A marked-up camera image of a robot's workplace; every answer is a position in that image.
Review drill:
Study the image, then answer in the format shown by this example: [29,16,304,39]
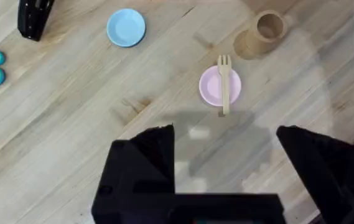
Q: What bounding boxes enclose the black box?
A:
[17,0,55,42]

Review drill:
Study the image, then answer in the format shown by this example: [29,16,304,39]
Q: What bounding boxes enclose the light blue plate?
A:
[106,8,146,48]

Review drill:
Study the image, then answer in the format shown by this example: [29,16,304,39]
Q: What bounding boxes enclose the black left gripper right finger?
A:
[276,125,354,224]

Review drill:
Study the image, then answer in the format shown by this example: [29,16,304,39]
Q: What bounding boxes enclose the wooden cylindrical container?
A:
[233,9,289,60]

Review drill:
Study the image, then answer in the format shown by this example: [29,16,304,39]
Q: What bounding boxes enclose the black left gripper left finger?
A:
[91,124,176,224]

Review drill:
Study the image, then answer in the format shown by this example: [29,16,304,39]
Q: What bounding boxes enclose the wooden fork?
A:
[217,54,232,116]

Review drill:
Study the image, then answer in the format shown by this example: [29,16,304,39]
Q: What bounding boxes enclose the pink plate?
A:
[198,65,242,107]

